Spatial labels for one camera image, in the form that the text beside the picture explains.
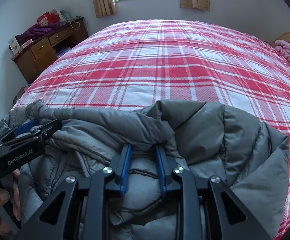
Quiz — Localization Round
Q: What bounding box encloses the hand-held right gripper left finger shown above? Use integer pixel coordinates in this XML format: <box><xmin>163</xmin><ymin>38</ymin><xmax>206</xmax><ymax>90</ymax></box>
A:
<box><xmin>13</xmin><ymin>144</ymin><xmax>132</xmax><ymax>240</ymax></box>

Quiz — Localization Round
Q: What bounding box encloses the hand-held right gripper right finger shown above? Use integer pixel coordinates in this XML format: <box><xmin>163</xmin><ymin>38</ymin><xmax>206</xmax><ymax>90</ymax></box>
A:
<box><xmin>155</xmin><ymin>144</ymin><xmax>271</xmax><ymax>240</ymax></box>

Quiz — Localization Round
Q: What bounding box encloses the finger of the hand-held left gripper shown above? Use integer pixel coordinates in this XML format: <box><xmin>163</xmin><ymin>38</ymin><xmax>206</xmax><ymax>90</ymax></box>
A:
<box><xmin>0</xmin><ymin>119</ymin><xmax>62</xmax><ymax>148</ymax></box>
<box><xmin>0</xmin><ymin>119</ymin><xmax>41</xmax><ymax>143</ymax></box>

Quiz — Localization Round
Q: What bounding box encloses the grey puffer jacket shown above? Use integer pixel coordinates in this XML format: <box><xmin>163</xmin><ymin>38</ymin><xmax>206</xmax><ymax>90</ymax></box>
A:
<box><xmin>0</xmin><ymin>99</ymin><xmax>290</xmax><ymax>240</ymax></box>

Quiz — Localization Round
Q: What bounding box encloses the wooden desk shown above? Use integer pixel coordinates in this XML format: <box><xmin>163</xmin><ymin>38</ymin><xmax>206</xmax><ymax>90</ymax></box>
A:
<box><xmin>11</xmin><ymin>17</ymin><xmax>88</xmax><ymax>84</ymax></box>

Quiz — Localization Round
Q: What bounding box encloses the stack of shoe boxes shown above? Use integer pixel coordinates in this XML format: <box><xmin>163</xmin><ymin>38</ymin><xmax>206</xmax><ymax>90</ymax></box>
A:
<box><xmin>56</xmin><ymin>46</ymin><xmax>72</xmax><ymax>58</ymax></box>

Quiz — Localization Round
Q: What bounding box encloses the white printed box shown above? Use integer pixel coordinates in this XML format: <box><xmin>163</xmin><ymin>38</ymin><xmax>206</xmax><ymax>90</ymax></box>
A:
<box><xmin>8</xmin><ymin>36</ymin><xmax>21</xmax><ymax>55</ymax></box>

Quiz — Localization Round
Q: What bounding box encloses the flat pink box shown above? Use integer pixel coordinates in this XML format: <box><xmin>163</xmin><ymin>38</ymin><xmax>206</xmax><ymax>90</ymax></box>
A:
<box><xmin>20</xmin><ymin>39</ymin><xmax>34</xmax><ymax>50</ymax></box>

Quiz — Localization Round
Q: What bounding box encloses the purple clothing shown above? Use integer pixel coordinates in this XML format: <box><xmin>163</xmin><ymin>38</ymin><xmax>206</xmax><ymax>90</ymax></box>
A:
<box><xmin>15</xmin><ymin>23</ymin><xmax>61</xmax><ymax>43</ymax></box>

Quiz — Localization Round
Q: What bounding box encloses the bed with red plaid sheet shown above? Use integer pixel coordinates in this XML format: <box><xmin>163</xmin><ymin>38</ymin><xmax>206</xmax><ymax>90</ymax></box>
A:
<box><xmin>10</xmin><ymin>19</ymin><xmax>290</xmax><ymax>235</ymax></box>

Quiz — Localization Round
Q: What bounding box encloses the red cardboard box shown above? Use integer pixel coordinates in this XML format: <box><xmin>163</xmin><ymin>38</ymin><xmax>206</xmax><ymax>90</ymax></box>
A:
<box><xmin>37</xmin><ymin>12</ymin><xmax>61</xmax><ymax>26</ymax></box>

